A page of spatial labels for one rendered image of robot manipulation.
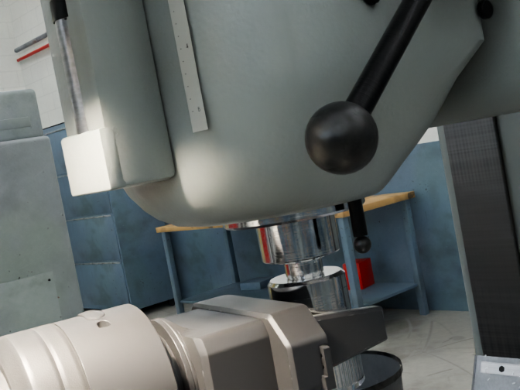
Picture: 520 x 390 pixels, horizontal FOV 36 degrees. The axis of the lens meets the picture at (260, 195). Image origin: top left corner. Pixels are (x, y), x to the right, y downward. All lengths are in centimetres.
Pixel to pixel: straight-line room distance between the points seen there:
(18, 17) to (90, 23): 1005
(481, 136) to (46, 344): 54
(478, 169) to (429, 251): 499
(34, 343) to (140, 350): 5
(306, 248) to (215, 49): 14
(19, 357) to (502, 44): 31
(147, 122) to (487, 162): 49
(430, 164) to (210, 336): 528
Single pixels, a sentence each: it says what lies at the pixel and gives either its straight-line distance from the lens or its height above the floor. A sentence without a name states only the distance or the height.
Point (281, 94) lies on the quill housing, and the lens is 37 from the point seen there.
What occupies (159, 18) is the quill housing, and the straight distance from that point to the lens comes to 40.
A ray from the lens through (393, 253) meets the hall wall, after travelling 603.
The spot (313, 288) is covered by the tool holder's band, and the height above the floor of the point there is 126.
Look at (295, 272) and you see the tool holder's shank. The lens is 47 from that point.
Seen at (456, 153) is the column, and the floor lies 131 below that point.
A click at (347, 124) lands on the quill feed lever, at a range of 31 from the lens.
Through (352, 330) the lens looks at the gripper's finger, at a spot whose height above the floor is 124.
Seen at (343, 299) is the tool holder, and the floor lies 125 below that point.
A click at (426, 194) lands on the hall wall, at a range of 573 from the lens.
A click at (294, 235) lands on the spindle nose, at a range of 45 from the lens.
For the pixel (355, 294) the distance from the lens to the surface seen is 527.
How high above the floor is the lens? 134
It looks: 3 degrees down
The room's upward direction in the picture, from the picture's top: 11 degrees counter-clockwise
